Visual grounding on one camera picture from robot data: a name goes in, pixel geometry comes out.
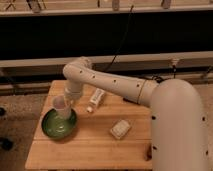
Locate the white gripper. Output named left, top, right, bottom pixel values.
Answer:
left=64, top=80, right=83, bottom=106

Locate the white ceramic cup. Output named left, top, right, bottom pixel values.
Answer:
left=52, top=95, right=71, bottom=119

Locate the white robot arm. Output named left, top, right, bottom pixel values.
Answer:
left=63, top=57, right=211, bottom=171

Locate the green ceramic bowl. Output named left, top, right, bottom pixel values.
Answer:
left=41, top=109, right=77, bottom=140

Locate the white plastic bottle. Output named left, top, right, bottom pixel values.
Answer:
left=86, top=88, right=106, bottom=113

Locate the wooden table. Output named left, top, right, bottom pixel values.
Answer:
left=25, top=85, right=152, bottom=170

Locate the white rectangular sponge block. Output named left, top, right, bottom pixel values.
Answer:
left=110, top=120, right=131, bottom=140

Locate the black hanging cable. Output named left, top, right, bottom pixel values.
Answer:
left=101, top=3, right=135, bottom=73

